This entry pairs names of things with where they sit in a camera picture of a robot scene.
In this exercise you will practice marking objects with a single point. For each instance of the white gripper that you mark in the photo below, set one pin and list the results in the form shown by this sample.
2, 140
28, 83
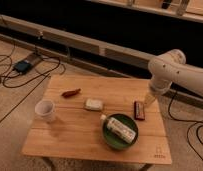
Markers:
149, 99

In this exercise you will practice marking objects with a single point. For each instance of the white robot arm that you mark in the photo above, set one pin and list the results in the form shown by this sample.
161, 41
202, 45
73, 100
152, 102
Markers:
169, 68

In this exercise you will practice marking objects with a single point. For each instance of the white sponge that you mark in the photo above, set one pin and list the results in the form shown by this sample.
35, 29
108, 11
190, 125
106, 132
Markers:
93, 104

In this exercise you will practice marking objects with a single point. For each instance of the white tube bottle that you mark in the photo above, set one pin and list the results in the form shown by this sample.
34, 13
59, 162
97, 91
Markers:
116, 126

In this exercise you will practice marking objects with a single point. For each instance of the wooden folding table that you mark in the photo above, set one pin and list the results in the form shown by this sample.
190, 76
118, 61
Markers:
77, 133

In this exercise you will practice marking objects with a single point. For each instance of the green plate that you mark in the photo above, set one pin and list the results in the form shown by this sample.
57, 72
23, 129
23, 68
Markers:
113, 140

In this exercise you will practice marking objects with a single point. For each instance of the white paper cup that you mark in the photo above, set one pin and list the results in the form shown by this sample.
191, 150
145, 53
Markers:
45, 109

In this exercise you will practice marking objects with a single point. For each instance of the blue power adapter box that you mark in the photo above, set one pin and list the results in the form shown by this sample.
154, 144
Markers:
22, 67

